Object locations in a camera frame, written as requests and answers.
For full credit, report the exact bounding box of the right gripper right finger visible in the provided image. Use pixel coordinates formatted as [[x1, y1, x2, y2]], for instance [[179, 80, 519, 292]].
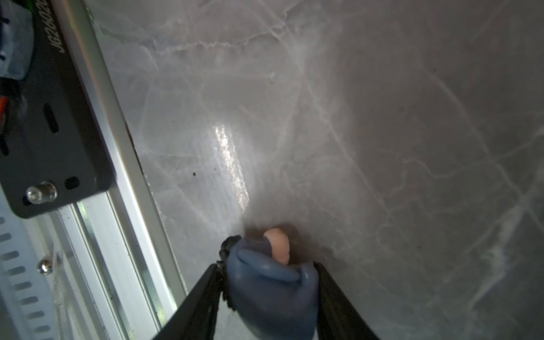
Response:
[[314, 262, 379, 340]]

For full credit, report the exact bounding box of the aluminium rail frame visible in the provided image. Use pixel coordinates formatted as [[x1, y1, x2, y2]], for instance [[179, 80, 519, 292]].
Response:
[[1, 1, 185, 339]]

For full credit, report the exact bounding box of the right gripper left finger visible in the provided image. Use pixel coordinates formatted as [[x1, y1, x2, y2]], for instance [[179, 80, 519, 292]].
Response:
[[154, 263, 222, 340]]

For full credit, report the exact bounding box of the small blue figure toy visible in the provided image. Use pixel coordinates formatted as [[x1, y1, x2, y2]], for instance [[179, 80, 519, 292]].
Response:
[[226, 228, 319, 339]]

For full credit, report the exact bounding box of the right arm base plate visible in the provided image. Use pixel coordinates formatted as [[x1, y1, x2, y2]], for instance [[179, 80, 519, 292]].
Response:
[[1, 1, 114, 219]]

